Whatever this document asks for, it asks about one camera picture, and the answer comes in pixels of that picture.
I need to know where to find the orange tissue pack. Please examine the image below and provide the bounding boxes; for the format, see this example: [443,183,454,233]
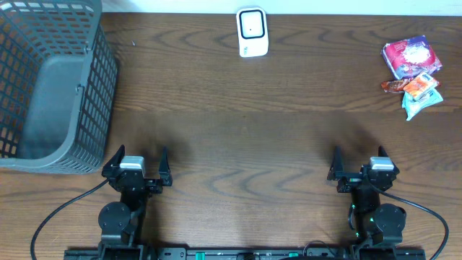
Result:
[404,72,440,100]

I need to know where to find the dark red snack packet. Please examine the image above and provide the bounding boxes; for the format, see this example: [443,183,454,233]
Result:
[380,78,412,93]

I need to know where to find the dark grey plastic basket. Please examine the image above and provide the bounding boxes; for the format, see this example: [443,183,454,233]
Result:
[1,0,118,174]

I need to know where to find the red purple snack package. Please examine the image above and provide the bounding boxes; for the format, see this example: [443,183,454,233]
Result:
[381,35,443,79]

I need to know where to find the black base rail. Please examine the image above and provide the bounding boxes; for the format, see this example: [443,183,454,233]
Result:
[64,247,425,260]

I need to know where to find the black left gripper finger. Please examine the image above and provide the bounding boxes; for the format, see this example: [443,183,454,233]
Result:
[102,144,125,176]
[158,147,173,186]

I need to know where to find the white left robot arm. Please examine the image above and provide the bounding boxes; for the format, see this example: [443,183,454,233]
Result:
[98,146,173,247]

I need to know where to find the teal snack packet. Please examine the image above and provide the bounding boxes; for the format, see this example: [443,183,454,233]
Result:
[401,89,443,121]

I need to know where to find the black left camera cable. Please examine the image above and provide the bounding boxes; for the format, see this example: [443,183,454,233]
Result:
[30,178,111,260]

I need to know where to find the black camera cable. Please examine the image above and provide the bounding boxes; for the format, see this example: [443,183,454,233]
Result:
[367,180,450,260]
[30,178,111,260]

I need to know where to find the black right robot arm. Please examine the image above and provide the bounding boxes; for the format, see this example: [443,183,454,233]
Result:
[327,147,406,247]

